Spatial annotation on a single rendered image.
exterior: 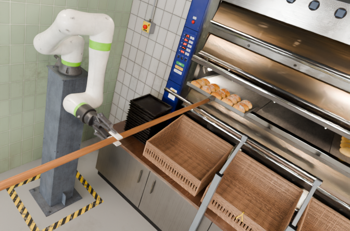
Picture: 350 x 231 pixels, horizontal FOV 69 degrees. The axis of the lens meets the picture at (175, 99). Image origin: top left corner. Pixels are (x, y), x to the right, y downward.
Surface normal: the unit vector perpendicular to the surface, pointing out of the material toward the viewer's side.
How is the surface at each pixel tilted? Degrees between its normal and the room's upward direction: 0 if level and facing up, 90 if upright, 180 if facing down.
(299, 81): 70
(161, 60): 90
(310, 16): 90
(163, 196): 90
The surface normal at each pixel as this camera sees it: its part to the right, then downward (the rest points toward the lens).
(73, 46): 0.62, 0.46
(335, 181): -0.45, -0.10
